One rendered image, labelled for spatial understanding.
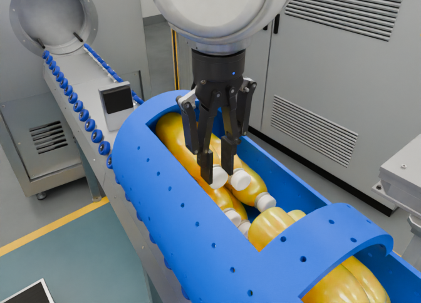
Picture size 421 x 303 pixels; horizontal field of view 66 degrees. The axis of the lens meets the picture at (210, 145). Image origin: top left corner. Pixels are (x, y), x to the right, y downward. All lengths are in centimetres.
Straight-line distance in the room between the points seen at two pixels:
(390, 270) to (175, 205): 35
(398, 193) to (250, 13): 69
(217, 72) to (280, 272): 26
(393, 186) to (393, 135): 118
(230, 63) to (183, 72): 91
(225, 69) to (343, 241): 26
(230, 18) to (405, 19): 165
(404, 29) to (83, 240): 199
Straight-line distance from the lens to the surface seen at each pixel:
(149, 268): 84
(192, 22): 21
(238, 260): 43
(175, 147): 64
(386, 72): 191
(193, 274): 48
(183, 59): 133
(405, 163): 86
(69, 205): 231
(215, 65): 44
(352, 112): 207
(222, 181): 59
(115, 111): 111
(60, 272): 199
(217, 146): 67
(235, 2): 21
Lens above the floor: 155
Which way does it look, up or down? 36 degrees down
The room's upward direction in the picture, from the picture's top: straight up
